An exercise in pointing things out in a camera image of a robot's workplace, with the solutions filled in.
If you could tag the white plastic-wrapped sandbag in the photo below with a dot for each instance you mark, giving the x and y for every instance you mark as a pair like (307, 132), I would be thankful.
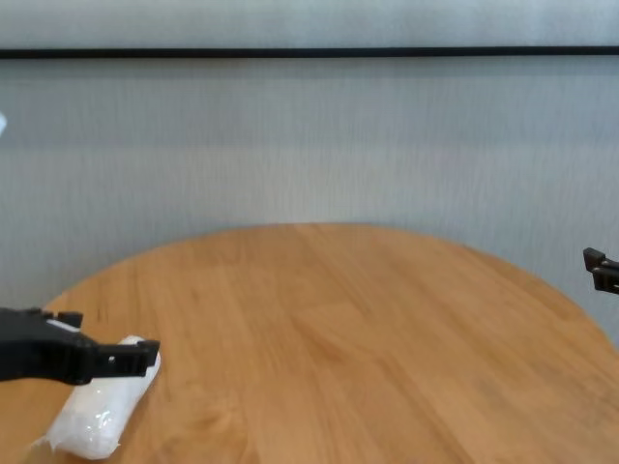
(97, 415)

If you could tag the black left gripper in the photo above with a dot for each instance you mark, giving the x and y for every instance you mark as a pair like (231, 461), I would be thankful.
(38, 353)

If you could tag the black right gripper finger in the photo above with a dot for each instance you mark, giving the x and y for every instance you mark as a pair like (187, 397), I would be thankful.
(604, 275)

